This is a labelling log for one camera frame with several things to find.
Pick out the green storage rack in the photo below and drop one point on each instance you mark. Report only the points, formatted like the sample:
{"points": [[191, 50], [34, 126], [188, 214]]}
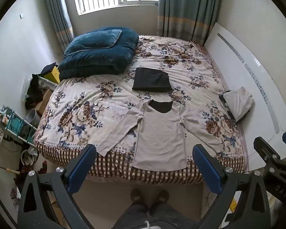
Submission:
{"points": [[16, 126]]}

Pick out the blue-grey curtain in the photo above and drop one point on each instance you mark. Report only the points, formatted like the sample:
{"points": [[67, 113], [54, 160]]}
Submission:
{"points": [[186, 7], [58, 12]]}

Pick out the red and black slipper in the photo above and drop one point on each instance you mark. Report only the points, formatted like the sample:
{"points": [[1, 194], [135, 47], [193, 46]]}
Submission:
{"points": [[43, 167]]}

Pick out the cardboard box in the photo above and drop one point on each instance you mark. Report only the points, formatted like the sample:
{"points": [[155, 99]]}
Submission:
{"points": [[44, 101]]}

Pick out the beige long-sleeve shirt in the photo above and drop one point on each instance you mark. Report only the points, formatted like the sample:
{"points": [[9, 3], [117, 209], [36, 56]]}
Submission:
{"points": [[160, 136]]}

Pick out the blue folded quilt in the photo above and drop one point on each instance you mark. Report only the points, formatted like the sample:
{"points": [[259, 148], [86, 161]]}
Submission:
{"points": [[104, 57]]}

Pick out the yellow box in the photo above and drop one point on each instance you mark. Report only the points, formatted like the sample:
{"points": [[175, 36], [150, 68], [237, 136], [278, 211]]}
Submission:
{"points": [[53, 75]]}

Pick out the white round floor item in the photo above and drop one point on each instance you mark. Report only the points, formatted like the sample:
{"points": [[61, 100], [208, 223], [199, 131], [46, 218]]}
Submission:
{"points": [[28, 156]]}

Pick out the black folded garment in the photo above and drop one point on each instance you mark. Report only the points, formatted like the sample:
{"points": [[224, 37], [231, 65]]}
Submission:
{"points": [[152, 80]]}

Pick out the blue velvet pillow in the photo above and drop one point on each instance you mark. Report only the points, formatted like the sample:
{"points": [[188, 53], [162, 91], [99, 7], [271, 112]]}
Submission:
{"points": [[93, 40]]}

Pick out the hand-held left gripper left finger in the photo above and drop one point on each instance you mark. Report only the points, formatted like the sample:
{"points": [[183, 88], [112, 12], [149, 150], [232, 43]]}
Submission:
{"points": [[82, 169]]}

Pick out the wooden stick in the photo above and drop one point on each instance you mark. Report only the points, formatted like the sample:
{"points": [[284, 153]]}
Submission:
{"points": [[4, 168]]}

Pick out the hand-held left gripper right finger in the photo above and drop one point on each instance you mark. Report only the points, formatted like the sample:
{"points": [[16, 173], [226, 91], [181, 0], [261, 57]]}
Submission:
{"points": [[208, 171]]}

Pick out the white glossy headboard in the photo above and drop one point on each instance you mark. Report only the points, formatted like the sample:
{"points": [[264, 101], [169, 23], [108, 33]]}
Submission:
{"points": [[252, 76]]}

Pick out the white folded garment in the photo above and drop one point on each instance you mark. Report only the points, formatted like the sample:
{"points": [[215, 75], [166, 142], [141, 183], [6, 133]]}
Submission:
{"points": [[240, 102]]}

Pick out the person's grey pants legs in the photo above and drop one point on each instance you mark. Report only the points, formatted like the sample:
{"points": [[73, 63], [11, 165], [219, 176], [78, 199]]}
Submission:
{"points": [[157, 217]]}

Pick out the black cloth on box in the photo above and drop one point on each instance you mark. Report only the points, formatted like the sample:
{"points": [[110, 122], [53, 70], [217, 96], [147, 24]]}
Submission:
{"points": [[48, 68]]}

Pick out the brown slipper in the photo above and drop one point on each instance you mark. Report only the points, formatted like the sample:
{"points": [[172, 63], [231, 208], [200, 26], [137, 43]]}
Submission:
{"points": [[137, 198], [160, 200]]}

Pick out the black hanging clothes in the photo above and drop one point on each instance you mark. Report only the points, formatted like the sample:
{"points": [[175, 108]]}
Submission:
{"points": [[33, 93]]}

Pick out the grey bucket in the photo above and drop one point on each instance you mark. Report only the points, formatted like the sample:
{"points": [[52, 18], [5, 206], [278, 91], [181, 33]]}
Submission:
{"points": [[33, 117]]}

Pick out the bed with floral sheet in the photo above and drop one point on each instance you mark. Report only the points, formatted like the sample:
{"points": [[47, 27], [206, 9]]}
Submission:
{"points": [[90, 95]]}

